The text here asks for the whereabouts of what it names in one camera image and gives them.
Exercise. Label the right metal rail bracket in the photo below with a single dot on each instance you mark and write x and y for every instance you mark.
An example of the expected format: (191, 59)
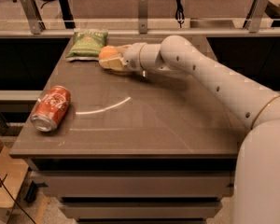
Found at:
(253, 24)

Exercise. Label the middle metal rail bracket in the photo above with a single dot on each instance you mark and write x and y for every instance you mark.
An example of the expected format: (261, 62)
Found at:
(142, 16)

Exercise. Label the grey drawer cabinet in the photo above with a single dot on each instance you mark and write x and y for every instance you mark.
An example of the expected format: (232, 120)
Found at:
(134, 149)

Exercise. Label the wooden box with cable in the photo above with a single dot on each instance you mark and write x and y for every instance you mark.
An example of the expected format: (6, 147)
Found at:
(12, 174)

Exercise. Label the metal rail bracket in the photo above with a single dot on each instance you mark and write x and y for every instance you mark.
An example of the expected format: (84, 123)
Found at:
(253, 24)
(142, 16)
(33, 16)

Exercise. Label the left metal rail bracket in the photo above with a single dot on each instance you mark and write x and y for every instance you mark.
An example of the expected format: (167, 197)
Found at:
(33, 16)

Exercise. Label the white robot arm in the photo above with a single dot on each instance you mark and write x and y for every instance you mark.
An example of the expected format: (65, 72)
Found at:
(257, 173)

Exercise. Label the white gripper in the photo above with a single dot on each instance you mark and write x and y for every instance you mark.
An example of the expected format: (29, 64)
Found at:
(132, 57)

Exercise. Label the green jalapeno chip bag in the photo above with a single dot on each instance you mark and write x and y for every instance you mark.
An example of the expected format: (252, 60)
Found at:
(87, 46)

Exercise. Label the red soda can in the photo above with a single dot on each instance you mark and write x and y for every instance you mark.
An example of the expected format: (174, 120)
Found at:
(51, 109)

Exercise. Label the orange fruit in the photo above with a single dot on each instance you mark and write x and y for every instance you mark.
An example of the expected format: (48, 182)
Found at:
(108, 52)

